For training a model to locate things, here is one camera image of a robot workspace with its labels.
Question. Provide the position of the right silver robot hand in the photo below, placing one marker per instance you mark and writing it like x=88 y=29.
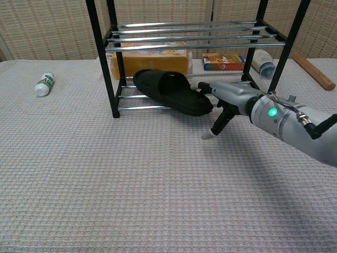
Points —
x=234 y=95

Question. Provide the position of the black rubber slipper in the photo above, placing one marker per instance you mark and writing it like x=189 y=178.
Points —
x=163 y=89

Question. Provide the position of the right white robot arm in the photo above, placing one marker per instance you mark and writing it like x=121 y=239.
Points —
x=289 y=131

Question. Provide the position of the black metal shoe rack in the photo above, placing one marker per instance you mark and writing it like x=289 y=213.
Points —
x=100 y=52

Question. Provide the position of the small orange and blue box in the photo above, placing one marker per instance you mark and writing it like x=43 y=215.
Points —
x=223 y=63

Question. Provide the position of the white jar with blue lid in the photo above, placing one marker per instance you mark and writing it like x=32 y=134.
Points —
x=264 y=67

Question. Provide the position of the wooden rolling stick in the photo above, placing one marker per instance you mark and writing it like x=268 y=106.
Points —
x=313 y=71

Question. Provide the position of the yellow cat-print tissue pack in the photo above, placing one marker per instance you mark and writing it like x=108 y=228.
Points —
x=158 y=62

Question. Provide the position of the beige woven tablecloth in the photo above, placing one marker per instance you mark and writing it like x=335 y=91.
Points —
x=79 y=158

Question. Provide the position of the white bottle with green label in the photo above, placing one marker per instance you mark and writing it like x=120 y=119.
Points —
x=43 y=85

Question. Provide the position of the beige woven folding screen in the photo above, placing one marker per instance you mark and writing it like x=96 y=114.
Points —
x=52 y=26

